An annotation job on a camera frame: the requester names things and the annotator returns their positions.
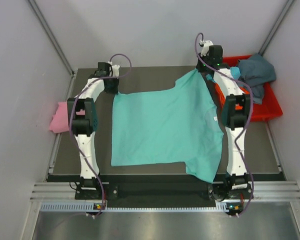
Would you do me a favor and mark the teal t shirt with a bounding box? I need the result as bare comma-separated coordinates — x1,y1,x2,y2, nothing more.
111,69,224,183

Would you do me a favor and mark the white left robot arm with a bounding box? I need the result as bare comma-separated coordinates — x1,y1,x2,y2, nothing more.
66,61,120,199

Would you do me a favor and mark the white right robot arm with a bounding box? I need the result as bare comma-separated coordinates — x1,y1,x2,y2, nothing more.
195,40,252,200

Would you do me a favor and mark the orange t shirt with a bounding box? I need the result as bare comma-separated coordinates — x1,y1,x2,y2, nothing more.
214,84,244,109

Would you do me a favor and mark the light blue t shirt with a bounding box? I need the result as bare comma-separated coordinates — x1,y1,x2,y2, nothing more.
205,66,241,82

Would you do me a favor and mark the grey blue t shirt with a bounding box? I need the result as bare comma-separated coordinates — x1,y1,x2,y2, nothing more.
237,53,277,105

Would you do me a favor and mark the pink folded t shirt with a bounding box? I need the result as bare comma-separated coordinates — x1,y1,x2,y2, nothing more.
49,101,69,134

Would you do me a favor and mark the red plastic bin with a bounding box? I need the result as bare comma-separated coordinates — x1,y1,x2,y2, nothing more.
223,55,283,122

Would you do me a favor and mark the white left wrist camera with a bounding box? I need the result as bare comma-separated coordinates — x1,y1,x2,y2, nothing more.
108,61,121,78

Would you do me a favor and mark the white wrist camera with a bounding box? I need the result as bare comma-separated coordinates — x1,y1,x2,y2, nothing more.
199,40,214,57
108,61,121,78

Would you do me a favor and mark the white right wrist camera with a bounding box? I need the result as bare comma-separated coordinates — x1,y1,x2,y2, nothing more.
199,40,214,57

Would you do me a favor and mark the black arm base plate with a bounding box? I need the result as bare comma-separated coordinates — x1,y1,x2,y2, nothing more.
75,182,252,201

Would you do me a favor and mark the grey slotted cable duct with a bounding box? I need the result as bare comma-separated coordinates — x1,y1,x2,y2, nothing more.
40,202,239,213

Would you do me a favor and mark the aluminium frame rail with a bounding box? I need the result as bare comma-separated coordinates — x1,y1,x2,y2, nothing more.
30,181,300,207

